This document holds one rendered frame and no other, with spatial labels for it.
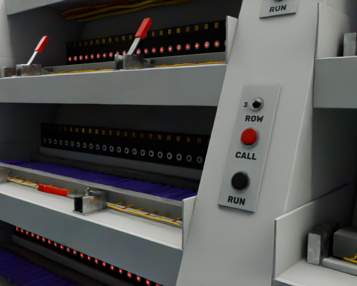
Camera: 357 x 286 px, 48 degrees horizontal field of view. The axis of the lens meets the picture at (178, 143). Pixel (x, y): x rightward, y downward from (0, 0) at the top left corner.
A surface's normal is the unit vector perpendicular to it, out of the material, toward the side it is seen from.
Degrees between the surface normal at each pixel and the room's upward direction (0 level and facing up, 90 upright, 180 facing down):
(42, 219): 111
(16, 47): 90
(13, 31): 90
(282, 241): 90
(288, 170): 90
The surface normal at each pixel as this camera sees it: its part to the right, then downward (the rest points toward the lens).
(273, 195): -0.59, -0.29
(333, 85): -0.64, 0.07
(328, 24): 0.77, 0.07
